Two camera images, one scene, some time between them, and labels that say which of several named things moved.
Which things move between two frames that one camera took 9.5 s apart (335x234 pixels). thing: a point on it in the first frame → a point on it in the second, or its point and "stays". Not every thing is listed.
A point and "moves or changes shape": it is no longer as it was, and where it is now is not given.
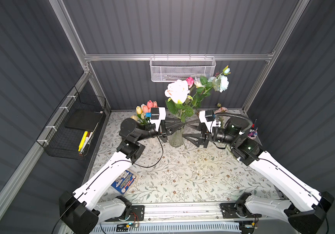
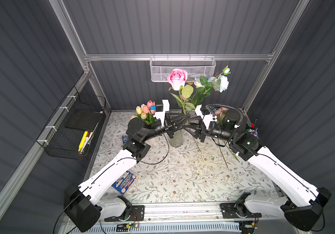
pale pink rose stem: x=177 y=101 moves or changes shape
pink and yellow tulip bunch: x=141 y=110 stays
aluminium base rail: x=185 y=211 stays
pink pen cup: x=252 y=134 stays
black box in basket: x=83 y=119 stays
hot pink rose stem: x=190 y=81 → x=177 y=78
